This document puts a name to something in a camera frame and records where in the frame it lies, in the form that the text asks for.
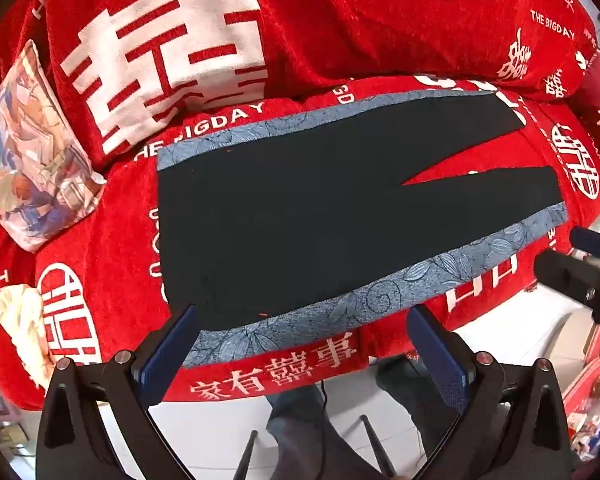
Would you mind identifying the black pants blue trim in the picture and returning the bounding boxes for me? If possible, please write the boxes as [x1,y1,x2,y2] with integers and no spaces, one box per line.
[157,90,568,367]

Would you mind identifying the person's legs dark trousers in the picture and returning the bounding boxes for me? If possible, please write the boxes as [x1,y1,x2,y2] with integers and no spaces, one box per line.
[266,356,457,479]

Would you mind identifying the yellow plush toy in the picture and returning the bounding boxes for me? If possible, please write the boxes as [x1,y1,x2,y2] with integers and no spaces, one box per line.
[0,284,56,391]

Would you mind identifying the printed picture pillow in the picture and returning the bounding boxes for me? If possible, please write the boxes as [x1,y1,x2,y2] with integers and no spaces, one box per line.
[0,41,106,252]

